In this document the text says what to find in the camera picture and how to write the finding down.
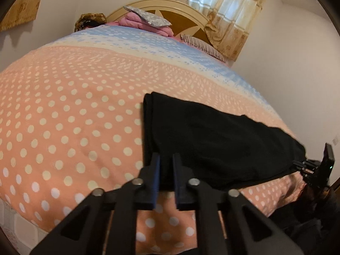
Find striped pillow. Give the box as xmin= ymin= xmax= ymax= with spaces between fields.
xmin=180 ymin=34 xmax=227 ymax=63

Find cream wooden headboard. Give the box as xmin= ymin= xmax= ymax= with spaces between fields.
xmin=106 ymin=0 xmax=213 ymax=46

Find black pants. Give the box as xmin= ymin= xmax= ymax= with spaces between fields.
xmin=143 ymin=92 xmax=305 ymax=191

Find beige side window curtain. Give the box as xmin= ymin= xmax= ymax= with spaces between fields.
xmin=1 ymin=0 xmax=41 ymax=32

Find beige curtain behind bed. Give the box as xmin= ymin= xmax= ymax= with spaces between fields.
xmin=175 ymin=0 xmax=266 ymax=62

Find grey patterned pillow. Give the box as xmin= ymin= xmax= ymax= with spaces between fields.
xmin=123 ymin=6 xmax=172 ymax=28

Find pink folded blanket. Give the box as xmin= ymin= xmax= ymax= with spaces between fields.
xmin=107 ymin=12 xmax=174 ymax=37

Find white wall socket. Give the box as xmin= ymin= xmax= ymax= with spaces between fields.
xmin=333 ymin=136 xmax=339 ymax=146

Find person's right hand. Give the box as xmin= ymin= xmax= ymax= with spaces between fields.
xmin=301 ymin=185 xmax=330 ymax=201

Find polka dot bed cover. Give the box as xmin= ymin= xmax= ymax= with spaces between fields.
xmin=0 ymin=24 xmax=306 ymax=255

